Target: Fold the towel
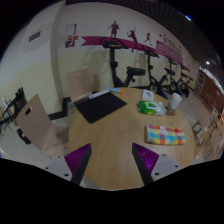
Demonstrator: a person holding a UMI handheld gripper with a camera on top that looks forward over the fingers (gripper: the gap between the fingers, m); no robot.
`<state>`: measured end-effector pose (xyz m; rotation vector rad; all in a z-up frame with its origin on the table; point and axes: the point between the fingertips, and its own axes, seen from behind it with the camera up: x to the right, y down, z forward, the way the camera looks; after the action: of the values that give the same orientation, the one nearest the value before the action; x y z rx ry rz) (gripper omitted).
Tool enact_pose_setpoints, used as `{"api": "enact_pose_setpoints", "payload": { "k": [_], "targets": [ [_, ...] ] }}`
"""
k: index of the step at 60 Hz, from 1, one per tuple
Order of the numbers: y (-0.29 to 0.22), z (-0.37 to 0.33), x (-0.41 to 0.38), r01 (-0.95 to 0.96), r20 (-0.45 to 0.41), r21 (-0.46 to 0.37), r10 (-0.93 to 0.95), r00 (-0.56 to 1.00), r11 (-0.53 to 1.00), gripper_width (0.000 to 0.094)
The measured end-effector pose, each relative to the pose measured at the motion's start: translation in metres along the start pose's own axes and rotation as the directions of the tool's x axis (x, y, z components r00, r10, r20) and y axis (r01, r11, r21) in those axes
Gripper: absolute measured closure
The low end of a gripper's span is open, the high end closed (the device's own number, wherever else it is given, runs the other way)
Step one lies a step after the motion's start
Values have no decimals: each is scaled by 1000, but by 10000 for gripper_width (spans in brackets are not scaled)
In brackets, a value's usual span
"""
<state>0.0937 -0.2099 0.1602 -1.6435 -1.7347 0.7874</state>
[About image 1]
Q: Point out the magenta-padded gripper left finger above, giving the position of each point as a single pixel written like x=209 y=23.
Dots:
x=78 y=159

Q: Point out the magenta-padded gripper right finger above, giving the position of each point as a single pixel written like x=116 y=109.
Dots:
x=145 y=159

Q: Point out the colourful checked towel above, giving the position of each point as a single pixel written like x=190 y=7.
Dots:
x=165 y=134

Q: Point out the green wet wipes pack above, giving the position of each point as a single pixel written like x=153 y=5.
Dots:
x=150 y=107

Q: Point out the brown tape roll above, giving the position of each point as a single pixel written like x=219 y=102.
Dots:
x=170 y=112

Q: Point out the black rectangular mat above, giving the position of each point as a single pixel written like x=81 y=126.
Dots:
x=100 y=106

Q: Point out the white tissue pack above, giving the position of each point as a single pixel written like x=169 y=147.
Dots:
x=148 y=95

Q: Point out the white paper cup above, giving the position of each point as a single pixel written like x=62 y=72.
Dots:
x=175 y=101

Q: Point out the white flat strip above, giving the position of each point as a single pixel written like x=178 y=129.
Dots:
x=96 y=94

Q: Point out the group of wooden chairs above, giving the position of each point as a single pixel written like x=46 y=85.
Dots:
x=208 y=130

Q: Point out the blue and orange pen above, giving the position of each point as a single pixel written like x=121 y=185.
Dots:
x=116 y=90

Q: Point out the black exercise bike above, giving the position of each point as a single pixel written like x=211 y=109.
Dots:
x=151 y=80
x=171 y=85
x=114 y=63
x=185 y=87

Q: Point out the black equipment stand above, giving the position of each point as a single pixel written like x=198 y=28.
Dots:
x=16 y=103

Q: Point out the small ceiling light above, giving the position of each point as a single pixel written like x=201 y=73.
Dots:
x=207 y=62

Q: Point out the bright ceiling light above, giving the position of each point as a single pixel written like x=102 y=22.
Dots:
x=188 y=17

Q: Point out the purple wall poster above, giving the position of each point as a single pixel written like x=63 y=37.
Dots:
x=69 y=44

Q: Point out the red wall poster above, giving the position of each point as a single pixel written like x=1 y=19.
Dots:
x=73 y=38

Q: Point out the white wall poster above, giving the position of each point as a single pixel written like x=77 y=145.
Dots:
x=70 y=29

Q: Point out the grey wall vent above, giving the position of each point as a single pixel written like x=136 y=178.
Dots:
x=34 y=36

